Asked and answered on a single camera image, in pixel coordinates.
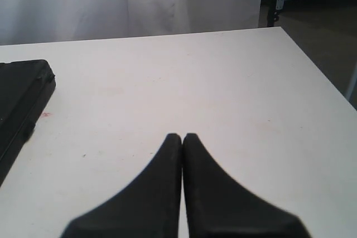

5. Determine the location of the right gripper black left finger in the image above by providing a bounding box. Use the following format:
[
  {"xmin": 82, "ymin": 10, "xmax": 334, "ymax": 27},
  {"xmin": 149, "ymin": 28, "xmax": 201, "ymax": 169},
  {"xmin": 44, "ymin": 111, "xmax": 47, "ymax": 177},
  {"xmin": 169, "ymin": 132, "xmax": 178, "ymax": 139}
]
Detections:
[{"xmin": 62, "ymin": 133, "xmax": 182, "ymax": 237}]

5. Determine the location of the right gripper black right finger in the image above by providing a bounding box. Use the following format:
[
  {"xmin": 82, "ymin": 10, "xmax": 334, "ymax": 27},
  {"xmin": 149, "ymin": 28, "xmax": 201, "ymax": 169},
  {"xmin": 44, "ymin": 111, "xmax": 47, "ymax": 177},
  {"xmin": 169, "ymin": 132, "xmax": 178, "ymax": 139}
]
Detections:
[{"xmin": 182, "ymin": 133, "xmax": 310, "ymax": 237}]

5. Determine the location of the black plastic tool case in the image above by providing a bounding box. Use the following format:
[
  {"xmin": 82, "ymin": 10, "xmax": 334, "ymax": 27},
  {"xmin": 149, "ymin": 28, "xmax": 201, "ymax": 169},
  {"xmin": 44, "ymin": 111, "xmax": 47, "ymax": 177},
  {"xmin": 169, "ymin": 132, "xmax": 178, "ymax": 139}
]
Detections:
[{"xmin": 1, "ymin": 59, "xmax": 56, "ymax": 182}]

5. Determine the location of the white backdrop curtain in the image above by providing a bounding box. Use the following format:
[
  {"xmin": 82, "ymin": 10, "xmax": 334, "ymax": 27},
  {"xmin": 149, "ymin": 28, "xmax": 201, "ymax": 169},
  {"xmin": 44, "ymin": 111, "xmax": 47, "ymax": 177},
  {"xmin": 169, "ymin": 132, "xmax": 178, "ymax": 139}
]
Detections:
[{"xmin": 1, "ymin": 0, "xmax": 260, "ymax": 45}]

